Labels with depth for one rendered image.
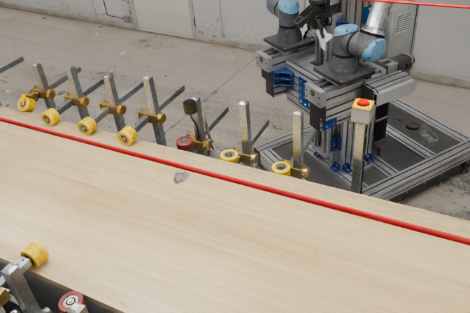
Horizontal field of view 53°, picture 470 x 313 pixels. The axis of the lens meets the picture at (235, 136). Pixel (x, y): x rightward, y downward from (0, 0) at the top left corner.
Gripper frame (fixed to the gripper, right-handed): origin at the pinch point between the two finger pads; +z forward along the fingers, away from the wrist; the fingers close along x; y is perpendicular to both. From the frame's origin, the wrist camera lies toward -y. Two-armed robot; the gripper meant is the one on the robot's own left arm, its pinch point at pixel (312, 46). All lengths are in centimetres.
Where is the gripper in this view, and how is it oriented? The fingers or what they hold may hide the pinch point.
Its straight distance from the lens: 206.5
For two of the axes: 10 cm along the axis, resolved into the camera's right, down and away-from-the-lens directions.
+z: 0.8, 8.2, 5.7
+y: 8.7, -3.3, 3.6
